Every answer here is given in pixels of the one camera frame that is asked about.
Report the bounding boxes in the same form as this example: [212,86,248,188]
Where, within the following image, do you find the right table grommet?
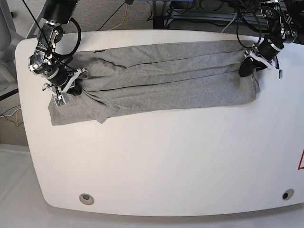
[282,189,294,200]

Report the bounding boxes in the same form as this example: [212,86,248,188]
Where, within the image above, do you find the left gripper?
[238,48,283,79]

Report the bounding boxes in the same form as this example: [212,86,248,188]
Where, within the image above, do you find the yellow cable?
[108,3,129,31]

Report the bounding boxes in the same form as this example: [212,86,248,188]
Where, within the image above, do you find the left table grommet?
[79,193,95,206]

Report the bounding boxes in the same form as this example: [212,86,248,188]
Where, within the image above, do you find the white cable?
[220,11,239,34]

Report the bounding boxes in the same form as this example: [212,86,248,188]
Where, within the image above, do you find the table grommet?
[79,193,95,206]
[282,189,294,200]

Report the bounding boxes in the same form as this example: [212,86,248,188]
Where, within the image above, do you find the black table leg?
[148,0,171,30]

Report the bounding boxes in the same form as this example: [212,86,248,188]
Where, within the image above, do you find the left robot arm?
[236,0,304,77]

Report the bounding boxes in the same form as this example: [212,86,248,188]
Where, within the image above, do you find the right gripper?
[42,68,88,107]

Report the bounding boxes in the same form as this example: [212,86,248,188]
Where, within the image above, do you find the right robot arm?
[28,0,88,107]

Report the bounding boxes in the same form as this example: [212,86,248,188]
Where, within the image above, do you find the grey T-shirt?
[48,40,260,126]

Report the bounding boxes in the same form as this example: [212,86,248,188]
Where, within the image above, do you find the tangled black cables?
[147,0,238,27]

